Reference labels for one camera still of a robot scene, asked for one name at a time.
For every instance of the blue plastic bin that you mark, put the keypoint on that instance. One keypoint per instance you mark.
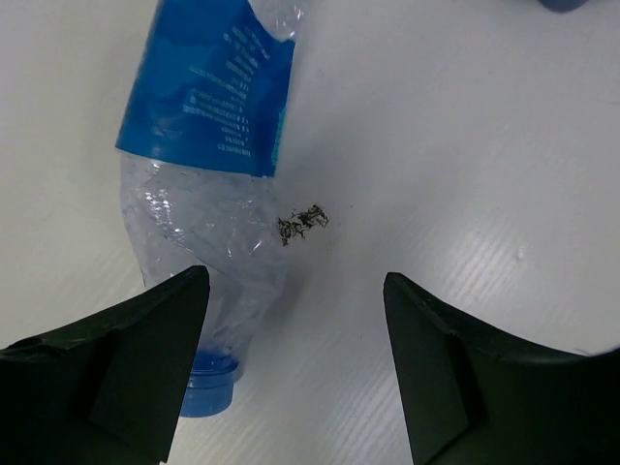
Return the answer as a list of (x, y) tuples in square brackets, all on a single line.
[(562, 6)]

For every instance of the crushed blue label bottle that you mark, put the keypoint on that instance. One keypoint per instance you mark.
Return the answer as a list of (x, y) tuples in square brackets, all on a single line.
[(199, 145)]

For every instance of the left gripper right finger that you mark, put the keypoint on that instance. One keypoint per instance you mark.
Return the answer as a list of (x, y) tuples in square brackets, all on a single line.
[(474, 394)]

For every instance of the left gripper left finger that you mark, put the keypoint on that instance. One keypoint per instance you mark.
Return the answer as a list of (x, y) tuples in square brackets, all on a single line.
[(107, 388)]

